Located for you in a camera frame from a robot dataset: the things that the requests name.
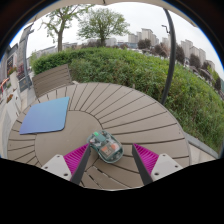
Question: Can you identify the slatted brown outdoor chair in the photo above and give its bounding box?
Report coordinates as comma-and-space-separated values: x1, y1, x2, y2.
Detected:
31, 63, 75, 99

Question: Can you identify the dark sign pillar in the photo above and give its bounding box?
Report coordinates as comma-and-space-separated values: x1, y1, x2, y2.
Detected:
15, 24, 35, 93

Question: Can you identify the beige patio umbrella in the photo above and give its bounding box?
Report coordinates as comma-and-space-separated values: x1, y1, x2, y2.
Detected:
31, 0, 198, 106

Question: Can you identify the thin-crowned tree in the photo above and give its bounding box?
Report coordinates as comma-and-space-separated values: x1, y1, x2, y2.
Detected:
41, 3, 91, 53

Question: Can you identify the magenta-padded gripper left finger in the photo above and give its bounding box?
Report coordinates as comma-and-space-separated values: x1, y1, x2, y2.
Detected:
41, 143, 92, 186

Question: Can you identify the group of apartment buildings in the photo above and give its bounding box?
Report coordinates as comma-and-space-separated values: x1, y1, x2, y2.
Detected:
128, 28, 216, 72

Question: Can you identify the blue mouse pad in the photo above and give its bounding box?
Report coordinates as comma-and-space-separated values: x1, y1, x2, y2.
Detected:
19, 96, 71, 136

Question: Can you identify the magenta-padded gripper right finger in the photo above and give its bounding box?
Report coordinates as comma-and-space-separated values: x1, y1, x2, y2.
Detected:
131, 142, 184, 186

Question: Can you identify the full-crowned tree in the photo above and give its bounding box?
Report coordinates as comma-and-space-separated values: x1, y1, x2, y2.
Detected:
77, 8, 130, 48

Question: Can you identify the transparent green computer mouse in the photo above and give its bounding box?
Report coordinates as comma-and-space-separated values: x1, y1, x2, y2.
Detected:
87, 129, 124, 164

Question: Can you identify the green hedge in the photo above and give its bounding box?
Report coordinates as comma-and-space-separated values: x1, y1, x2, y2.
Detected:
31, 46, 224, 153

